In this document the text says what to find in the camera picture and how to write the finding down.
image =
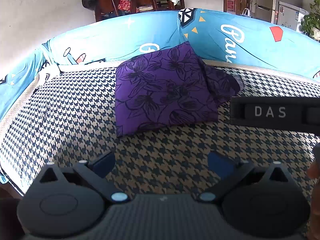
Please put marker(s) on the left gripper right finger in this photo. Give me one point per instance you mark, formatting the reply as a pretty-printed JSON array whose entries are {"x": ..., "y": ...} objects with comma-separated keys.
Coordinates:
[{"x": 221, "y": 165}]

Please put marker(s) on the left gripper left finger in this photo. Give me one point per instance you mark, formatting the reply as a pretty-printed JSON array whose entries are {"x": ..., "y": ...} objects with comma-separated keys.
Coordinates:
[{"x": 103, "y": 165}]

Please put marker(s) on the purple floral red-lined garment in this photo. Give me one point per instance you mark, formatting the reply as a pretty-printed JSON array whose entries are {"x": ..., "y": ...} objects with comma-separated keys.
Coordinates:
[{"x": 170, "y": 87}]

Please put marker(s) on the person's right hand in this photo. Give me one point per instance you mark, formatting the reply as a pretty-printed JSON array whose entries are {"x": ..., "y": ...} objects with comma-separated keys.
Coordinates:
[{"x": 313, "y": 232}]

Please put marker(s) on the houndstooth sofa seat cover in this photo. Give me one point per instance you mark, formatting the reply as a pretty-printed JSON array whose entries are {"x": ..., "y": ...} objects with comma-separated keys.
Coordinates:
[{"x": 160, "y": 187}]

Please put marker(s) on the blue cartoon print sofa backrest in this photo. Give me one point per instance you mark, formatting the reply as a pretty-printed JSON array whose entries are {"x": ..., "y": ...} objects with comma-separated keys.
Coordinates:
[{"x": 213, "y": 35}]

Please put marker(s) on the green potted plant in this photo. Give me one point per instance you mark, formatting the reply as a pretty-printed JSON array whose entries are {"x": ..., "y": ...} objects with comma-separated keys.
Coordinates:
[{"x": 310, "y": 25}]

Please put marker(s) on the white chest freezer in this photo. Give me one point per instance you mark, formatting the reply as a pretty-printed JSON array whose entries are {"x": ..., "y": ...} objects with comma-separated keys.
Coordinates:
[{"x": 290, "y": 16}]

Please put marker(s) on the red white shopping bag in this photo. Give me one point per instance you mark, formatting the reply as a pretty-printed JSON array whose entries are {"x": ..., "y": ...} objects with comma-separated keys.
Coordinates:
[{"x": 246, "y": 13}]

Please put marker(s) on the brown wooden chair left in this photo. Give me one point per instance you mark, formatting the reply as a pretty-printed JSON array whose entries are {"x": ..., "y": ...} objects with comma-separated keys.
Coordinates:
[{"x": 103, "y": 7}]

